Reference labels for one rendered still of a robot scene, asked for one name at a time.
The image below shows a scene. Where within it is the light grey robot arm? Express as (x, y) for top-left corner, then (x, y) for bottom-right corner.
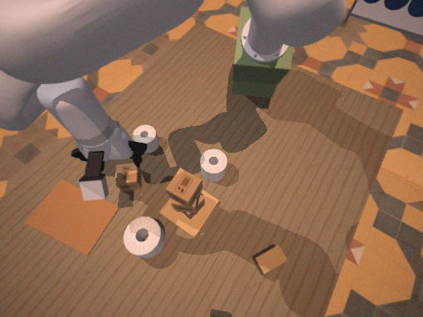
(0, 0), (347, 201)

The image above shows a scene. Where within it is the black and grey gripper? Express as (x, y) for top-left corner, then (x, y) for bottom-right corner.
(71, 125), (147, 171)

